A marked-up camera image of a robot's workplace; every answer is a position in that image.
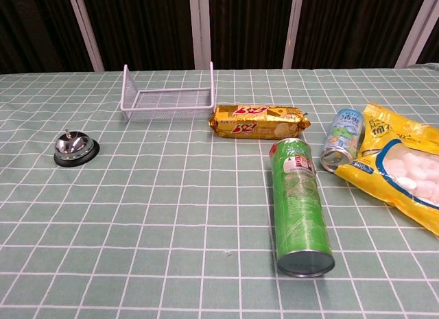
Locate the golden biscuit packet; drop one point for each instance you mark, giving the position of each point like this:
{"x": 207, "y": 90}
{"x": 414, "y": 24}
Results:
{"x": 257, "y": 121}

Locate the blue drink can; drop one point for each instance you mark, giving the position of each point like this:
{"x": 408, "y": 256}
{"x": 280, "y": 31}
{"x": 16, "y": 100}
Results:
{"x": 343, "y": 137}

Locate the yellow candy bag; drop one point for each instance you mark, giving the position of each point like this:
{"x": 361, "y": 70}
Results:
{"x": 401, "y": 161}

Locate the white frame post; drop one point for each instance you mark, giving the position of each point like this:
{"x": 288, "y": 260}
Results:
{"x": 293, "y": 27}
{"x": 201, "y": 27}
{"x": 420, "y": 24}
{"x": 85, "y": 27}

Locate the green checkered tablecloth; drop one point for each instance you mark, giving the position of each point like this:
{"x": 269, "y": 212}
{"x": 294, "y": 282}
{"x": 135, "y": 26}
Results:
{"x": 137, "y": 212}

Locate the silver desk call bell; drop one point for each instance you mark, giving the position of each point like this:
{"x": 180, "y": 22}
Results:
{"x": 70, "y": 147}

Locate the green chips tube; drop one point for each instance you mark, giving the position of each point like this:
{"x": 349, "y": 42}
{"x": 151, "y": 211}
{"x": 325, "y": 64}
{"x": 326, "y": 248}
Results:
{"x": 298, "y": 202}

